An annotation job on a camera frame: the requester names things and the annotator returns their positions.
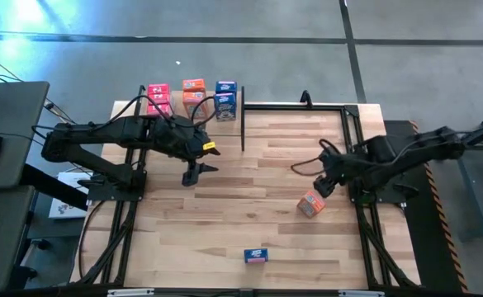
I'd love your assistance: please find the dark metal stand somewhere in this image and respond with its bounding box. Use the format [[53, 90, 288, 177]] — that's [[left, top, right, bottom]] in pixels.
[[430, 106, 483, 240]]

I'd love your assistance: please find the blue Frosted Flakes cereal box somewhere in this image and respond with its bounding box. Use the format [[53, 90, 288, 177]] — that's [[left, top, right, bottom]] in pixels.
[[212, 92, 238, 123], [215, 80, 239, 95], [243, 247, 269, 264]]

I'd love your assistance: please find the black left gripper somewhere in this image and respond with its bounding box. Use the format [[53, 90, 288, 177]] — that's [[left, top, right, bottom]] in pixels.
[[174, 123, 221, 187]]

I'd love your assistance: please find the black aluminium station frame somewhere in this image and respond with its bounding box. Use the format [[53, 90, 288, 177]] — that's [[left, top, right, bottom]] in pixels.
[[69, 102, 423, 297]]

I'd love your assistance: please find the black desk base beam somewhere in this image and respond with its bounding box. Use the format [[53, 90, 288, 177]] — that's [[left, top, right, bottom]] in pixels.
[[17, 163, 92, 212]]

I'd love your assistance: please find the white printed box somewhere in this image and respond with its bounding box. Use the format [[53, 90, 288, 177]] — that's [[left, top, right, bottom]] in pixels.
[[48, 171, 92, 219]]

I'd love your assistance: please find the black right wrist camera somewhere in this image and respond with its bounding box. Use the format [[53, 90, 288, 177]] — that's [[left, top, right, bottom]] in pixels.
[[319, 148, 341, 165]]

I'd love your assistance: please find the black wire divider frame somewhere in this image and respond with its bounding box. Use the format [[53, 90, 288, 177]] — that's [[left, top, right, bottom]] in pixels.
[[239, 85, 246, 153]]

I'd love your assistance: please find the grey desk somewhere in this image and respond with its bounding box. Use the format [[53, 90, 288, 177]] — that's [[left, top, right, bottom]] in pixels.
[[0, 80, 50, 191], [0, 184, 36, 293]]

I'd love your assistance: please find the black desk cable bundle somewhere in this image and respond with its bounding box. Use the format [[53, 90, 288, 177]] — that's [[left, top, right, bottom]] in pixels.
[[42, 97, 86, 130]]

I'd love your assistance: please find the black metal shelf leg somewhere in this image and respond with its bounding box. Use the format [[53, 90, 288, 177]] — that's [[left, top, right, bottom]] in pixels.
[[135, 84, 147, 120]]

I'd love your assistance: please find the wooden shelf board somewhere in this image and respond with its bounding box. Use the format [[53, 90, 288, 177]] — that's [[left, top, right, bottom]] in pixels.
[[140, 89, 244, 137]]

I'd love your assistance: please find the orange Mini-Wheats cereal box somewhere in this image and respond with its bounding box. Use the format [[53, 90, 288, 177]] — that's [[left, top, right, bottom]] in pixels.
[[296, 190, 326, 219], [182, 91, 210, 120], [182, 78, 207, 92]]

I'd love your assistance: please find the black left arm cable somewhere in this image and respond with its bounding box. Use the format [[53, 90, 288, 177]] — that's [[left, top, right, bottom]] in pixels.
[[32, 94, 218, 133]]

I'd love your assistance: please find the silver aluminium extrusion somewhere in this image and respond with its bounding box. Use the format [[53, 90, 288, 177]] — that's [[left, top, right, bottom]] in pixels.
[[338, 290, 386, 297], [107, 288, 155, 297]]

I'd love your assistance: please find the black hazard-striped floor mat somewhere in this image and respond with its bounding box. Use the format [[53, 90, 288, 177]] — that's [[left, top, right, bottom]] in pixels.
[[383, 119, 470, 295]]

